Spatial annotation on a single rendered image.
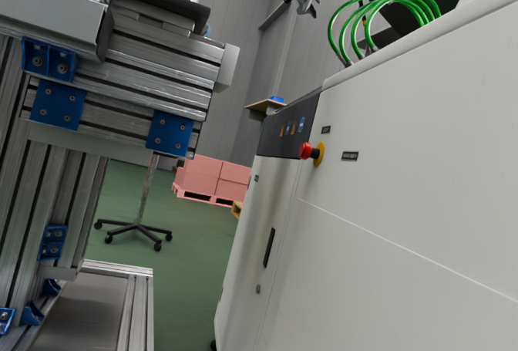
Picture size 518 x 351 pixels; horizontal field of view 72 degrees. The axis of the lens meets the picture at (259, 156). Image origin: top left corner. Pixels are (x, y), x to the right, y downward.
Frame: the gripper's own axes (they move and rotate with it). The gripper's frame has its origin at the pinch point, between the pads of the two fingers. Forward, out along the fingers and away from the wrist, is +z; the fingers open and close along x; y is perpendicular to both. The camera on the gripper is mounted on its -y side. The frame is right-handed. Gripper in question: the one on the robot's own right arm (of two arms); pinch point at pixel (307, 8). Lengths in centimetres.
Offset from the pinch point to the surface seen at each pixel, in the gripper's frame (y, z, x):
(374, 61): -3, 28, 48
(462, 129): -3, 41, 72
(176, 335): 11, 124, -44
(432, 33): -3, 28, 63
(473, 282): -3, 54, 78
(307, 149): 0, 43, 35
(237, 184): -54, 86, -464
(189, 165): 27, 74, -448
